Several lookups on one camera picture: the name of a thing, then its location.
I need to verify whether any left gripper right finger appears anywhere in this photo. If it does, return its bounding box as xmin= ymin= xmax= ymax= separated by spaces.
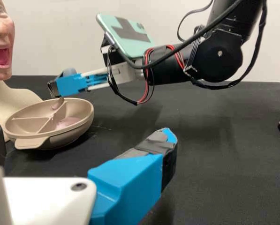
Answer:
xmin=87 ymin=127 xmax=178 ymax=225

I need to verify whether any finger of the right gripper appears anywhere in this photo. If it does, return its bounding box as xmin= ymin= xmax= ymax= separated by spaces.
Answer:
xmin=46 ymin=73 xmax=109 ymax=98

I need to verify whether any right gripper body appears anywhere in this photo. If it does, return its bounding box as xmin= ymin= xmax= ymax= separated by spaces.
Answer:
xmin=80 ymin=61 xmax=147 ymax=91

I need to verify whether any spoon with thick grey handle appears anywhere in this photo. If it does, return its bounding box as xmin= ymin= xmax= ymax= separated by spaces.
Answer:
xmin=50 ymin=67 xmax=77 ymax=111

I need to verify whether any beige divided bowl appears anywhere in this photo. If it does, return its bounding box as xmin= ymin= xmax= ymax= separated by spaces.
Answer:
xmin=4 ymin=97 xmax=95 ymax=151

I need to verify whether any dummy head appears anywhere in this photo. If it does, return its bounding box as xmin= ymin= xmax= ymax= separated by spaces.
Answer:
xmin=0 ymin=0 xmax=43 ymax=143

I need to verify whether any right wrist camera phone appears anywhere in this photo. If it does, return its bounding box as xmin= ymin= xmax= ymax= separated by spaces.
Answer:
xmin=96 ymin=13 xmax=156 ymax=69

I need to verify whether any black cable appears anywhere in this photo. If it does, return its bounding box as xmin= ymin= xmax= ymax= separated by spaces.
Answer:
xmin=108 ymin=0 xmax=246 ymax=70

